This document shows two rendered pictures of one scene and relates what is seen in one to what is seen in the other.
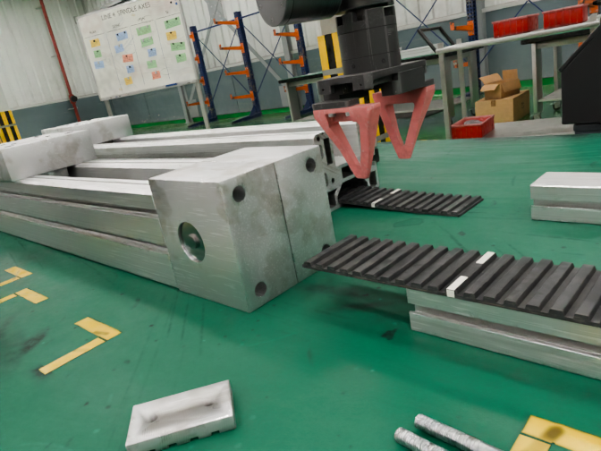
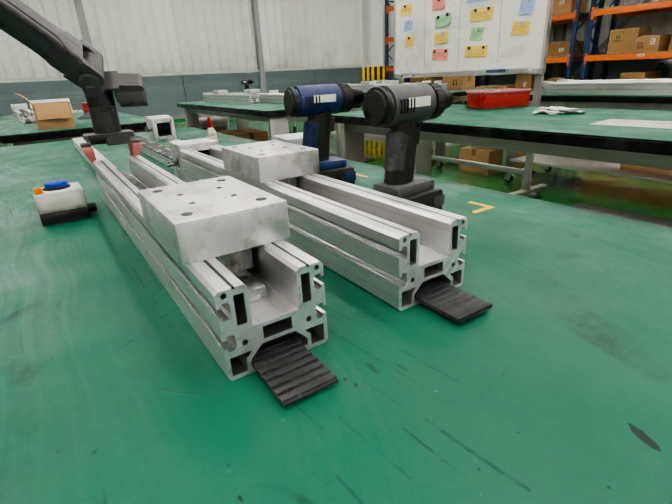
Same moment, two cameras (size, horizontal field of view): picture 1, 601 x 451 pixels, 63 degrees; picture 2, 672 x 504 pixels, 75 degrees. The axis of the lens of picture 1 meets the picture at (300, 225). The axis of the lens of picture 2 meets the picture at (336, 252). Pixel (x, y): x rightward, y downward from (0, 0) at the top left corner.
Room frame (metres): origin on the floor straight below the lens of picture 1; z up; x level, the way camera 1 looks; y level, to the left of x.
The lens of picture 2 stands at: (1.43, 0.60, 1.02)
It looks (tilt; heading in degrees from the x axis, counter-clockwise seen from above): 22 degrees down; 191
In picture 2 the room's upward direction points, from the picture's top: 3 degrees counter-clockwise
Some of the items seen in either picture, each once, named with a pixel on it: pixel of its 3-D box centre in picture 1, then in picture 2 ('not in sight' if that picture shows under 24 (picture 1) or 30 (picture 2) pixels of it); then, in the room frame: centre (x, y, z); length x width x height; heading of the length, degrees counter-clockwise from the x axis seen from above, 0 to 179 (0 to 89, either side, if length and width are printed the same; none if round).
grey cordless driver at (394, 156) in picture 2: not in sight; (417, 152); (0.68, 0.60, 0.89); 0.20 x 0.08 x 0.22; 139
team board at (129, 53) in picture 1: (148, 89); not in sight; (6.29, 1.49, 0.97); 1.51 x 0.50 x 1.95; 65
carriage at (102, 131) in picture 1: (88, 139); (211, 224); (1.01, 0.38, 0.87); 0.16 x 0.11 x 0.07; 44
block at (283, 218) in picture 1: (258, 215); (192, 160); (0.38, 0.03, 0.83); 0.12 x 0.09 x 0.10; 134
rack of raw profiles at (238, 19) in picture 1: (236, 68); not in sight; (11.00, 0.71, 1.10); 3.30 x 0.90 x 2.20; 45
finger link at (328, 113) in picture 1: (364, 128); (125, 154); (0.49, -0.08, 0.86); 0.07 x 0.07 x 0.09; 43
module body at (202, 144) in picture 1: (160, 163); (164, 215); (0.83, 0.21, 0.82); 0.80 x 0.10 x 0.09; 44
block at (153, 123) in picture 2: not in sight; (159, 129); (-0.39, -0.52, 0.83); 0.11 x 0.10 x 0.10; 133
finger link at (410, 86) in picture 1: (393, 118); (101, 157); (0.52, -0.12, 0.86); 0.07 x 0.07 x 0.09; 43
